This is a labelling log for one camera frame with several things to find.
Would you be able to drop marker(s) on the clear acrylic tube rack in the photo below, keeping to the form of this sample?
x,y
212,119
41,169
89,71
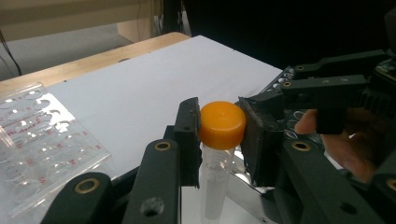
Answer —
x,y
46,140

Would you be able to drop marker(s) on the white table sheet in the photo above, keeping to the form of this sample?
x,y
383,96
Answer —
x,y
140,93

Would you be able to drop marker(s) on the orange-capped clear tube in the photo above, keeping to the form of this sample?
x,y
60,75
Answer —
x,y
222,124

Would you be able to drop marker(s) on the dark curtain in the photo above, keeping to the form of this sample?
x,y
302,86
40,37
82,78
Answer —
x,y
264,28

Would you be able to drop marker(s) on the beige shelf unit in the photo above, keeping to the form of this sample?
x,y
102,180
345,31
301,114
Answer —
x,y
77,12

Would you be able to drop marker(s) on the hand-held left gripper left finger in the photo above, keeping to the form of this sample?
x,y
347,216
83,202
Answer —
x,y
188,140

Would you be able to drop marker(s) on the metal tube rack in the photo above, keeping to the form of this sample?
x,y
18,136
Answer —
x,y
246,196

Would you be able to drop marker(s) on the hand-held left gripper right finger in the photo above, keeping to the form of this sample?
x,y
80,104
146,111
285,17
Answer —
x,y
261,143

